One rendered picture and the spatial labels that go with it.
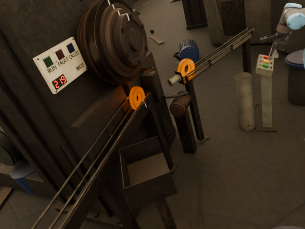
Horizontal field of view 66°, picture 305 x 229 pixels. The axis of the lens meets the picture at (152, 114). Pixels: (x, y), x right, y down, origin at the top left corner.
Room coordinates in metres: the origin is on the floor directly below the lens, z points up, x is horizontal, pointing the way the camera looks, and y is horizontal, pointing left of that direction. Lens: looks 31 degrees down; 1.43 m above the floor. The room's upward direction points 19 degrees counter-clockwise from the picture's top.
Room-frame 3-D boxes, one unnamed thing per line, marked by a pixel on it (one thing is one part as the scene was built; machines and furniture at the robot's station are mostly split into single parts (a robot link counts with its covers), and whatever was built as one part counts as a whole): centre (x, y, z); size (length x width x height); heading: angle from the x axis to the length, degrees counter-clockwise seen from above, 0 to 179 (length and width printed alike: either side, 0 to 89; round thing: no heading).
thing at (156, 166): (0.82, 0.11, 0.36); 0.26 x 0.20 x 0.72; 1
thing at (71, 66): (1.17, 0.33, 1.15); 0.26 x 0.02 x 0.18; 146
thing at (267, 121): (1.55, -0.93, 0.31); 0.24 x 0.16 x 0.62; 146
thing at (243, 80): (1.61, -0.78, 0.26); 0.12 x 0.12 x 0.52
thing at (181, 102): (1.59, -0.24, 0.27); 0.22 x 0.13 x 0.53; 146
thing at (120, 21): (1.34, -0.03, 1.11); 0.28 x 0.06 x 0.28; 146
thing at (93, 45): (1.39, 0.05, 1.11); 0.47 x 0.06 x 0.47; 146
